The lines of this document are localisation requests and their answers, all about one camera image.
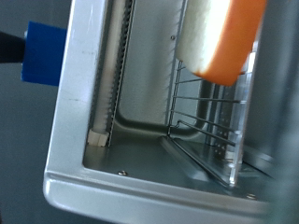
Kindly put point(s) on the silver toaster oven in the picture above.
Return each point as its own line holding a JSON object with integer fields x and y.
{"x": 78, "y": 93}

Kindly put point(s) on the blue object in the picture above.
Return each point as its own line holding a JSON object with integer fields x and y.
{"x": 43, "y": 53}

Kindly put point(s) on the white bread slice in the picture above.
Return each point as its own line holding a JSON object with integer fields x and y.
{"x": 224, "y": 34}

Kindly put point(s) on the grey backdrop curtain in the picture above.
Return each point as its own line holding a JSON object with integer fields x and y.
{"x": 21, "y": 140}

